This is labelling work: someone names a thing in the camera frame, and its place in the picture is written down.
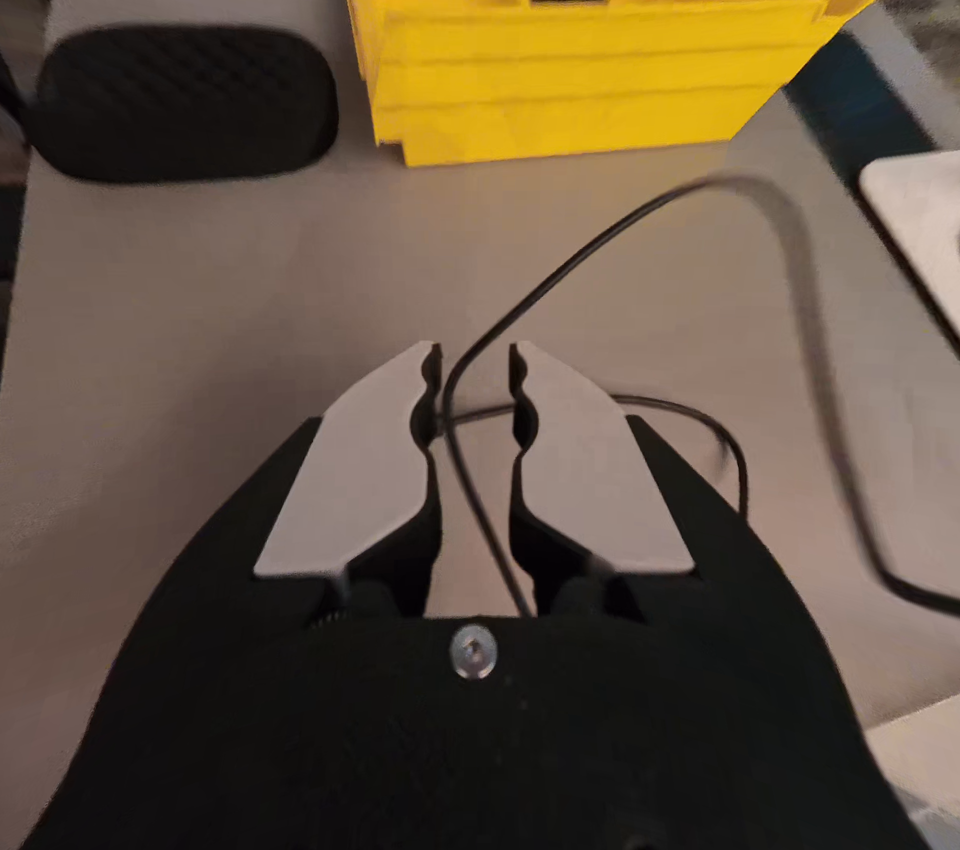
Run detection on dark rectangular pad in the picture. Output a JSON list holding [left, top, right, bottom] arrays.
[[782, 31, 940, 155]]

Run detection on wooden document stand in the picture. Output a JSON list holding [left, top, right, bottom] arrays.
[[857, 147, 960, 345]]

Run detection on yellow plastic bin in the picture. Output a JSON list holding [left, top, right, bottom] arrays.
[[333, 0, 884, 170]]

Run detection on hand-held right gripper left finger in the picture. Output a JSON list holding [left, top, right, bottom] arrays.
[[253, 340, 444, 581]]

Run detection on black usb cable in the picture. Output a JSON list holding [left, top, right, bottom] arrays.
[[427, 173, 960, 620]]

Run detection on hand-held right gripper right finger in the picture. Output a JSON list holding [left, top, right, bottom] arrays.
[[508, 340, 696, 579]]

